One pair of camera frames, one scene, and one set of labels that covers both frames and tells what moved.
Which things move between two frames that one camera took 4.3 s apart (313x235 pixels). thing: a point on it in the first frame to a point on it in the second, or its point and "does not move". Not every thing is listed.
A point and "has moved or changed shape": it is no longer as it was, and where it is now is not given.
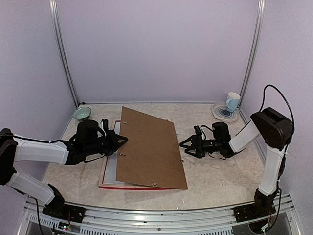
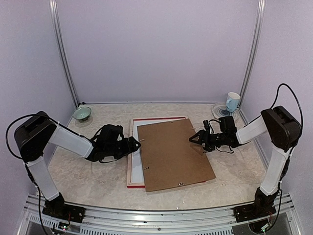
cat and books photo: [110, 173] to [136, 172]
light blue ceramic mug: [232, 103] does not move
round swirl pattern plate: [221, 112] does not move
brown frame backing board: [150, 156] has moved or changed shape
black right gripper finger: [197, 153] to [209, 147]
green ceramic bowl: [82, 112] does not move
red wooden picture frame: [108, 179] to [133, 184]
